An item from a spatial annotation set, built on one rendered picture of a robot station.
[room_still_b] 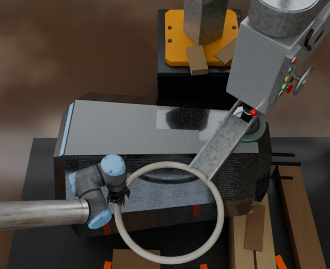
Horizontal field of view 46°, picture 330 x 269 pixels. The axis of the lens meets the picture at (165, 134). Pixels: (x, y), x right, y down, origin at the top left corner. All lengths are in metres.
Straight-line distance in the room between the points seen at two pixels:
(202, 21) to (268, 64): 0.91
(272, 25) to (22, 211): 1.02
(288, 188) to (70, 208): 1.83
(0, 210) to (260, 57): 1.07
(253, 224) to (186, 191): 0.65
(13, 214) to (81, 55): 2.55
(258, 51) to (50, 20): 2.81
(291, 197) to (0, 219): 2.05
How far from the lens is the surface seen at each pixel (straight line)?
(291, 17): 1.40
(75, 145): 2.05
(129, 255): 2.54
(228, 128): 1.91
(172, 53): 2.50
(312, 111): 3.39
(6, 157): 3.18
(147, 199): 2.06
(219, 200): 1.78
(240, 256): 2.48
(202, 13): 2.35
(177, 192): 2.04
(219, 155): 1.87
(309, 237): 2.75
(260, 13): 1.42
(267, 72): 1.60
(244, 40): 1.56
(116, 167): 1.47
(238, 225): 2.53
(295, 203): 2.81
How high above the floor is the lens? 2.59
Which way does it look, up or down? 58 degrees down
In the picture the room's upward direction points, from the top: straight up
